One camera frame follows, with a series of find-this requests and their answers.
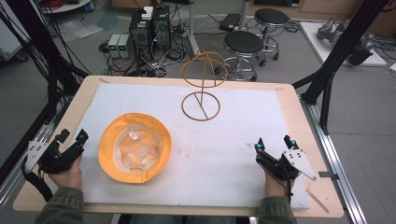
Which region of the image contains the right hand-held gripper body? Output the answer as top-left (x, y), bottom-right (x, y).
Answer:
top-left (255, 148), bottom-right (318, 182)

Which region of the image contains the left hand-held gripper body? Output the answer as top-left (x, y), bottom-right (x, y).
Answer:
top-left (23, 138), bottom-right (84, 175)

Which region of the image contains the orange bucket hat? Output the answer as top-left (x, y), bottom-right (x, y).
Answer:
top-left (98, 112), bottom-right (173, 185)

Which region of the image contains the brown wire hat stand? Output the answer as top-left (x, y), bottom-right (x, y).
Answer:
top-left (180, 50), bottom-right (229, 122)

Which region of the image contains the person's left hand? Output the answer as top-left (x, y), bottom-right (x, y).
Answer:
top-left (48, 154), bottom-right (84, 192)

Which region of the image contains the person's right hand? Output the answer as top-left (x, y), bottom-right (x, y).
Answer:
top-left (263, 169), bottom-right (296, 199)

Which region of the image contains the thin wooden stick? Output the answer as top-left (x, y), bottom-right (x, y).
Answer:
top-left (305, 189), bottom-right (331, 215)

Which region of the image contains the white foam mat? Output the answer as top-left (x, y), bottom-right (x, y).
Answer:
top-left (72, 81), bottom-right (312, 210)

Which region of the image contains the white floor platform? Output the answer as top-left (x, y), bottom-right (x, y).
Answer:
top-left (299, 21), bottom-right (389, 68)

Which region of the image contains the grey power supply unit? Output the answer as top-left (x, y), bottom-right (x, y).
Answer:
top-left (118, 34), bottom-right (134, 60)
top-left (106, 33), bottom-right (121, 59)

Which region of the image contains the large black round stool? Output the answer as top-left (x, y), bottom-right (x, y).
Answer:
top-left (221, 30), bottom-right (265, 83)

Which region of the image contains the grey equipment case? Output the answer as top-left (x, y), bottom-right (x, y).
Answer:
top-left (0, 13), bottom-right (30, 63)

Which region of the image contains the black computer tower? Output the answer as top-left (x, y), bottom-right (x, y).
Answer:
top-left (128, 10), bottom-right (155, 62)
top-left (151, 5), bottom-right (173, 53)

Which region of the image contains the small black round stool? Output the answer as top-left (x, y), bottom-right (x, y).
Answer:
top-left (253, 7), bottom-right (290, 68)

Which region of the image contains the black flat case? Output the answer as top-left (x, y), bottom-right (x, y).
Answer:
top-left (218, 12), bottom-right (243, 33)

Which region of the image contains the white round table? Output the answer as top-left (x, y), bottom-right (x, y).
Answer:
top-left (39, 0), bottom-right (93, 15)

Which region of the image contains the grey metal table leg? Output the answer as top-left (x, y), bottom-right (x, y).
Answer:
top-left (186, 0), bottom-right (202, 58)

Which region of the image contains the white box on tower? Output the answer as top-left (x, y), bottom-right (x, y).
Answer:
top-left (141, 6), bottom-right (155, 21)

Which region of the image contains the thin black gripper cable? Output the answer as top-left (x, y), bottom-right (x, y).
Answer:
top-left (284, 177), bottom-right (295, 207)

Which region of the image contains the aluminium rail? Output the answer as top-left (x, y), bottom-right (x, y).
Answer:
top-left (299, 94), bottom-right (369, 224)
top-left (0, 104), bottom-right (69, 208)

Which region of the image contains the black sleeved gripper cable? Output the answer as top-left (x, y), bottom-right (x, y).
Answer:
top-left (21, 157), bottom-right (54, 203)

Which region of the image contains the dark metal bracket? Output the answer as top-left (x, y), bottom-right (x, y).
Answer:
top-left (318, 171), bottom-right (340, 182)

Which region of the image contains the black frame stand with cables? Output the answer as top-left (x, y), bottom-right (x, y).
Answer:
top-left (0, 0), bottom-right (92, 125)

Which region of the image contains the tangle of floor cables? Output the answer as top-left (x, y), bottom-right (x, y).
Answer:
top-left (98, 40), bottom-right (194, 78)

